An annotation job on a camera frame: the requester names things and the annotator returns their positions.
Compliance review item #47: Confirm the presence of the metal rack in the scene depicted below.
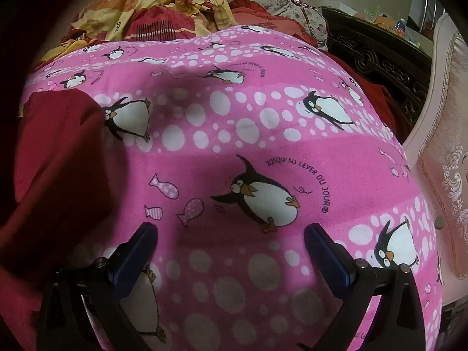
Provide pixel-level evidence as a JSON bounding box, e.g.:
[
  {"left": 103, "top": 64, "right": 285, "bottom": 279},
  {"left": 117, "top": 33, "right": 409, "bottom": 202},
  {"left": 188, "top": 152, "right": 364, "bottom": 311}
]
[{"left": 406, "top": 0, "right": 445, "bottom": 37}]

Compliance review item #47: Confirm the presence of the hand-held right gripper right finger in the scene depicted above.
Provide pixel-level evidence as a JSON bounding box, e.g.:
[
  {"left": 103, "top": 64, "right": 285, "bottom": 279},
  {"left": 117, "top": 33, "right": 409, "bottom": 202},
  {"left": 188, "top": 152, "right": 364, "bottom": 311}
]
[{"left": 297, "top": 223, "right": 426, "bottom": 351}]

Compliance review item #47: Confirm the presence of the red and yellow floral quilt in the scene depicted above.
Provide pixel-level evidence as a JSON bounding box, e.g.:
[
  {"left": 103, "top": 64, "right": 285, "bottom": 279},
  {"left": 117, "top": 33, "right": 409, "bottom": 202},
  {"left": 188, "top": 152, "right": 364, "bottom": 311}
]
[{"left": 37, "top": 0, "right": 309, "bottom": 66}]

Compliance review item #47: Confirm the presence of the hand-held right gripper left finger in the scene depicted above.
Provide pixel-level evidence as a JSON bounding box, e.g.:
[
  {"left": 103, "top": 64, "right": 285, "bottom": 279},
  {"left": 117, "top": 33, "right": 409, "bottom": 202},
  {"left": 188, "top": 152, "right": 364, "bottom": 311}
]
[{"left": 40, "top": 222, "right": 159, "bottom": 351}]

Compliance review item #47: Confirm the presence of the dark red garment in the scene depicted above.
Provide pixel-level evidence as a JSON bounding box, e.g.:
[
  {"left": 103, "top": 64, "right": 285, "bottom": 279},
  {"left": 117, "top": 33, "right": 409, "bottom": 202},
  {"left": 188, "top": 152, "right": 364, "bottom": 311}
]
[{"left": 0, "top": 90, "right": 127, "bottom": 322}]

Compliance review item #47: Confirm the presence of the dark red bedsheet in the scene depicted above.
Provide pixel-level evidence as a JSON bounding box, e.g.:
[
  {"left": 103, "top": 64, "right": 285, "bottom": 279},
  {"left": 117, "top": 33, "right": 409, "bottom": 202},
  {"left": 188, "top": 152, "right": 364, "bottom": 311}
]
[{"left": 322, "top": 49, "right": 414, "bottom": 144}]

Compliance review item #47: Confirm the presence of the pink penguin print blanket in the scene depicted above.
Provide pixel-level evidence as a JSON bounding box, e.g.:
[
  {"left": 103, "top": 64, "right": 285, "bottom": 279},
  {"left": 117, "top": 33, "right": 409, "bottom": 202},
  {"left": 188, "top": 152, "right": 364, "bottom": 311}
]
[{"left": 0, "top": 22, "right": 445, "bottom": 351}]

